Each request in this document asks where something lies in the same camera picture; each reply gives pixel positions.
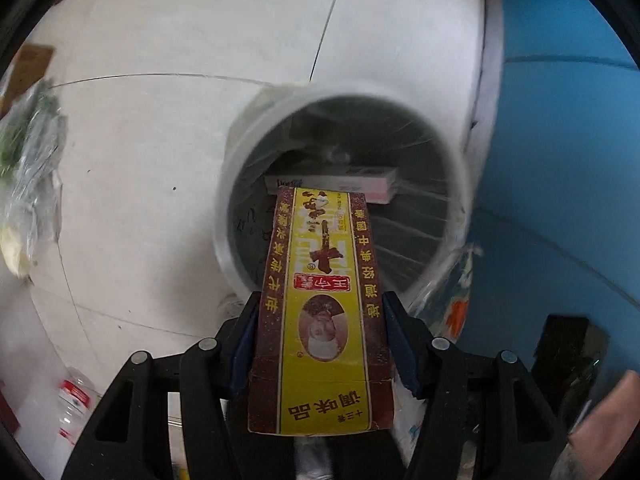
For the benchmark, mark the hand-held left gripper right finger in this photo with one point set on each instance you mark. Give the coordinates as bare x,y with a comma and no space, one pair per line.
402,355

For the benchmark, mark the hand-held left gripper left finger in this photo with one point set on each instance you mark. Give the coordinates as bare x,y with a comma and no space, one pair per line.
244,355

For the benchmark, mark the yellow and brown seasoning box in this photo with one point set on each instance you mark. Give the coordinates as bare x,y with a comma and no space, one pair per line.
325,310

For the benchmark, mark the white bin with clear liner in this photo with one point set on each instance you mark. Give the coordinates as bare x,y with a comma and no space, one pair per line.
230,185

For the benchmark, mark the person's right forearm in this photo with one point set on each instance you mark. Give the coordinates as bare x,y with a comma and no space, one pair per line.
610,430

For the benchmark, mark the printed clear plastic wrapper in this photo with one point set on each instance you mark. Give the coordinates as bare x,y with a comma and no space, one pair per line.
452,305

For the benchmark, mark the blue fabric furniture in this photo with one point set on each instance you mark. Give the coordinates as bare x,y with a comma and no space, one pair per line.
560,185

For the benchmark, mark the clear bottle with red label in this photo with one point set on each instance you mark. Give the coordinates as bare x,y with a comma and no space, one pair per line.
75,405

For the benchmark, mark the white and pink carton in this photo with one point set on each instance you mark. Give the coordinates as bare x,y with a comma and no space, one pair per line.
350,180

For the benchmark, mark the red object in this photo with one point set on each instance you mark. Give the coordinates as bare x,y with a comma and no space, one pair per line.
7,410

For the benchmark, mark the clear plastic bag with greens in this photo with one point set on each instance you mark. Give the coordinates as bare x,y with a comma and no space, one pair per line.
30,170

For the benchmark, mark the brown cardboard piece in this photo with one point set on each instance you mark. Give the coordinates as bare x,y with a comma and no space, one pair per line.
31,70

